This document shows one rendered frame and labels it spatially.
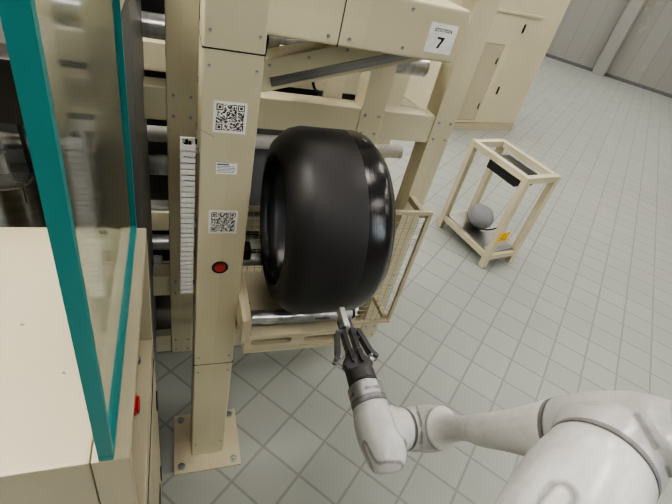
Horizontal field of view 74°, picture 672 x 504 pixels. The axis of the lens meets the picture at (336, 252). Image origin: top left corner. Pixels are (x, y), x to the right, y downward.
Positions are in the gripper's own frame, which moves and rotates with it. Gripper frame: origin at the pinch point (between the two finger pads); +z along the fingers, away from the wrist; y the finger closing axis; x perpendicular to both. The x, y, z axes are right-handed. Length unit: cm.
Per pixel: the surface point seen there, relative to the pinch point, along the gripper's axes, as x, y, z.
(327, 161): -37.5, 8.1, 22.7
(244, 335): 14.6, 25.8, 6.6
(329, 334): 21.8, -3.3, 9.2
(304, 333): 17.6, 6.5, 7.7
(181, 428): 105, 43, 20
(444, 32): -63, -29, 54
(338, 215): -30.3, 6.6, 10.2
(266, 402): 107, 4, 28
